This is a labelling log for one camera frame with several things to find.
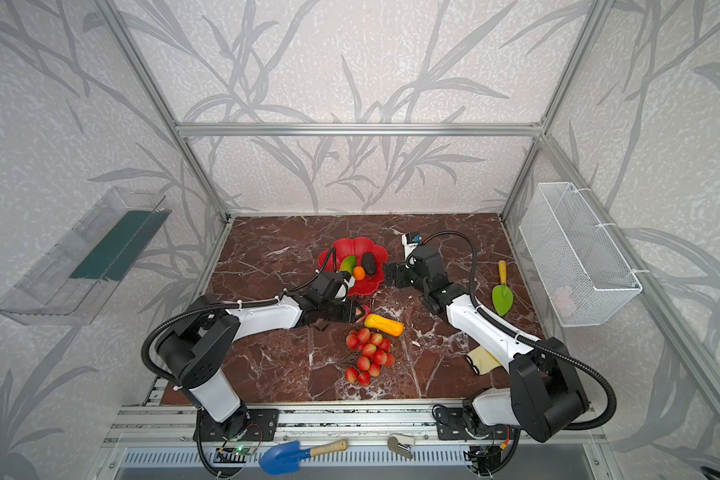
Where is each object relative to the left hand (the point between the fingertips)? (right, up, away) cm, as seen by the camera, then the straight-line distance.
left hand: (365, 305), depth 90 cm
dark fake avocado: (+1, +12, +14) cm, 18 cm away
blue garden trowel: (-18, -32, -21) cm, 42 cm away
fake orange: (-2, +9, +9) cm, 13 cm away
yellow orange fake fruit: (+6, -5, -2) cm, 8 cm away
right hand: (+10, +16, -4) cm, 19 cm away
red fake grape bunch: (+2, -11, -10) cm, 15 cm away
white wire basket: (+47, +12, -29) cm, 57 cm away
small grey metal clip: (+10, -28, -21) cm, 36 cm away
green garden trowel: (+44, +2, +6) cm, 45 cm away
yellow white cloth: (+34, -15, -6) cm, 38 cm away
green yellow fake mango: (-6, +12, +11) cm, 17 cm away
